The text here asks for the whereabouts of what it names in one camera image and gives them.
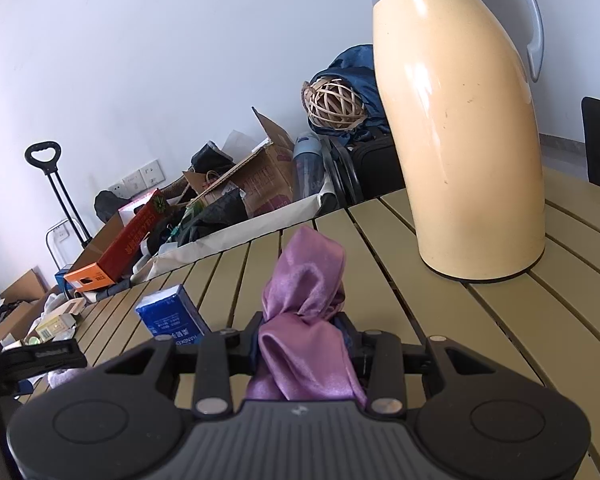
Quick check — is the purple satin scrunchie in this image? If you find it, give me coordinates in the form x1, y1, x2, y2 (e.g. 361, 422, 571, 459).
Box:
246, 226, 366, 406

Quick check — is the small yellow carton box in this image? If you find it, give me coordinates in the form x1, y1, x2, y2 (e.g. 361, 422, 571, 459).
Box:
24, 313, 76, 344

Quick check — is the blue tissue pack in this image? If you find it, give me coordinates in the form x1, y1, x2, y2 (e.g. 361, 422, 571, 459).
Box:
135, 285, 211, 346

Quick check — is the open cardboard box on floor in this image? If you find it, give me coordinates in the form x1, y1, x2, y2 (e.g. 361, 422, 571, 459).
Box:
0, 269, 50, 347

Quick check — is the orange shoe box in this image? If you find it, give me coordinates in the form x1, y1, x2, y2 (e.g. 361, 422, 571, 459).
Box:
64, 188, 169, 292

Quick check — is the white canvas bin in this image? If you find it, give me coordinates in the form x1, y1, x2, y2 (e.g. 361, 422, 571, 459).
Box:
131, 188, 341, 285

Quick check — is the brown cardboard box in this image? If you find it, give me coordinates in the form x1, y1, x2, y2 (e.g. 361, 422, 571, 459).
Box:
183, 108, 294, 218

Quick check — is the black suitcase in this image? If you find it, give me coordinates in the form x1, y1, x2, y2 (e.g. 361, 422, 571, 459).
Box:
321, 128, 405, 207

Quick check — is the grey blue water bottle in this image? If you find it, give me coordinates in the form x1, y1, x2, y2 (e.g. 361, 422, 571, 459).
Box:
292, 132, 325, 200

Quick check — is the wicker rattan ball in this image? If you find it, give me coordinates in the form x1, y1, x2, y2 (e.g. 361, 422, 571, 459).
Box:
301, 76, 367, 131

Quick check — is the dark blue fabric bag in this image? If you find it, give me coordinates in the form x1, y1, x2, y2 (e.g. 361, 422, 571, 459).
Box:
301, 44, 390, 145

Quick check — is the beige thermos jug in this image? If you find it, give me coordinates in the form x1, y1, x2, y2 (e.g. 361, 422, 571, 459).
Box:
372, 0, 545, 282

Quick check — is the white metal trolley frame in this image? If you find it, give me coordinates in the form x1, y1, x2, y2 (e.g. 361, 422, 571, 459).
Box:
45, 219, 82, 270

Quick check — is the wall socket panel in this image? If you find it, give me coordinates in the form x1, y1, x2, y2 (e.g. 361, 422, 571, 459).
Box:
108, 159, 164, 198

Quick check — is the black trolley handle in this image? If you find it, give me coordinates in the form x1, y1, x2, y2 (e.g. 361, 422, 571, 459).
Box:
24, 141, 92, 248

